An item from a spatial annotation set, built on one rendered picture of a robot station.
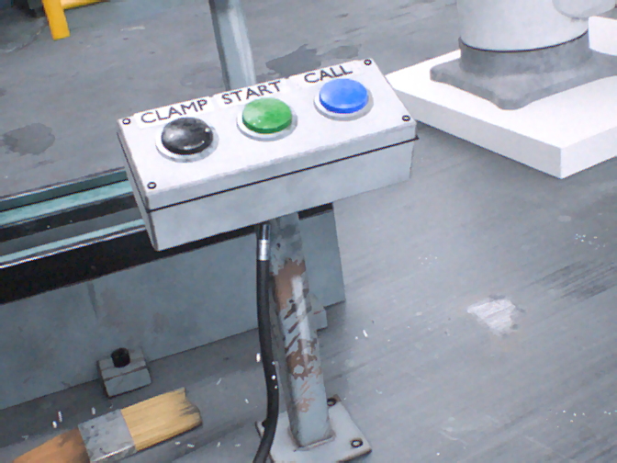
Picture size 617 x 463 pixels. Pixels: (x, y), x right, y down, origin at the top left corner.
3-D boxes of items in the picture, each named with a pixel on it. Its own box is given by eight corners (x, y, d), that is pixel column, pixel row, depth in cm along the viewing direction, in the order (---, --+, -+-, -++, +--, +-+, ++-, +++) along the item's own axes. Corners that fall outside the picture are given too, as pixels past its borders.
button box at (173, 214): (154, 254, 55) (142, 193, 52) (126, 176, 60) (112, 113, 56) (413, 181, 60) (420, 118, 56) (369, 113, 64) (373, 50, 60)
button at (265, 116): (252, 154, 55) (251, 132, 54) (236, 123, 57) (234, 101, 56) (298, 142, 56) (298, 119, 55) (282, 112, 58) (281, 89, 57)
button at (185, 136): (171, 175, 54) (167, 153, 53) (157, 143, 56) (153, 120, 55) (220, 163, 55) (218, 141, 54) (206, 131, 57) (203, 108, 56)
